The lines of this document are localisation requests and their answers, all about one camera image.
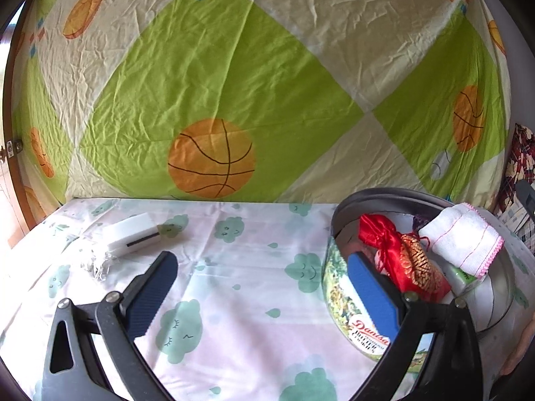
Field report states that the basketball pattern bed sheet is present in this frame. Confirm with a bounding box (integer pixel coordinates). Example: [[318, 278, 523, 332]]
[[11, 0, 511, 220]]

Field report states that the red plaid pillow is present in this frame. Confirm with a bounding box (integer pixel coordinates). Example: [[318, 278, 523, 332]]
[[497, 124, 534, 213]]

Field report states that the red satin pouch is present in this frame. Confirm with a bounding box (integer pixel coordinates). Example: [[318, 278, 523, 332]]
[[358, 214, 451, 302]]

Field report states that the white sponge block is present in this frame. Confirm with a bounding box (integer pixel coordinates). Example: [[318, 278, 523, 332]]
[[95, 213, 162, 257]]

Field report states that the round metal cookie tin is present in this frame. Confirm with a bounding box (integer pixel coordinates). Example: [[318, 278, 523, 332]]
[[322, 187, 534, 375]]

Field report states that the white pink-edged towel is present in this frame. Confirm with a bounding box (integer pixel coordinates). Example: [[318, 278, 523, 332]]
[[418, 203, 504, 279]]

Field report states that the cloud pattern tablecloth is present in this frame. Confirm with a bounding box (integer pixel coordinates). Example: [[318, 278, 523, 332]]
[[1, 199, 534, 400]]

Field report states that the crumpled clear plastic bag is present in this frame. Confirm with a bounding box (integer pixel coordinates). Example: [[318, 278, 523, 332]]
[[62, 235, 119, 281]]

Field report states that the wooden door with knob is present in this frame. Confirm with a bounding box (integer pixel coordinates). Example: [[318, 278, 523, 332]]
[[1, 2, 36, 252]]

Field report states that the green tissue pack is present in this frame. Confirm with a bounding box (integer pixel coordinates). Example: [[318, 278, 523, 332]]
[[444, 265, 477, 296]]

